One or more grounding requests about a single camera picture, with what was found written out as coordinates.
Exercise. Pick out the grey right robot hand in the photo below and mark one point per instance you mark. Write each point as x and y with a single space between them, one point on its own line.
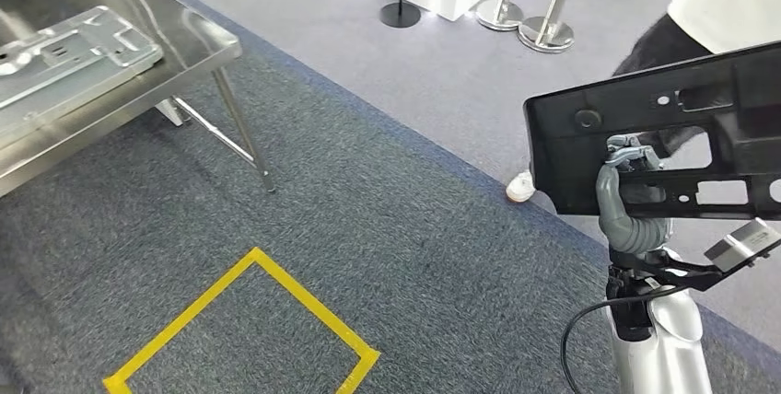
607 202

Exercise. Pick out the black plastic panel part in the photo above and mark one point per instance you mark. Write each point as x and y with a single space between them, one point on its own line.
610 111

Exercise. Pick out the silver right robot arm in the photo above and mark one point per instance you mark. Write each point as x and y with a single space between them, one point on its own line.
659 342

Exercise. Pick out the stainless steel workbench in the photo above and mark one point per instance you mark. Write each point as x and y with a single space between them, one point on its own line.
183 31

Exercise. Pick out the stamped sheet metal panel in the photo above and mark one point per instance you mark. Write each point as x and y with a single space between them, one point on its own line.
67 62

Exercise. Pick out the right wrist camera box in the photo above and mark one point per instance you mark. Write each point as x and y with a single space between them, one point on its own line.
741 245

